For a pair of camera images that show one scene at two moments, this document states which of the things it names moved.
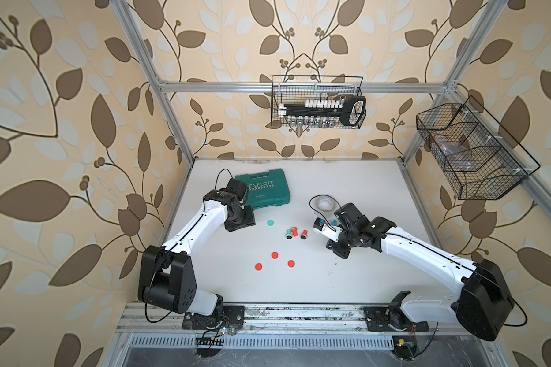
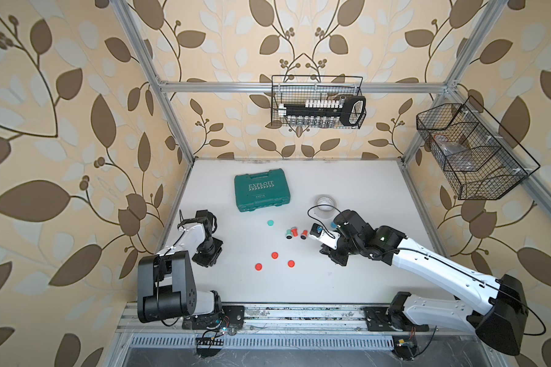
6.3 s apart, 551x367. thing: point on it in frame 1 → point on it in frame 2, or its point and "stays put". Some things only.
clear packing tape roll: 326,202 stays put
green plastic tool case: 265,189 stays put
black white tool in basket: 347,112 stays put
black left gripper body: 243,217 → 207,253
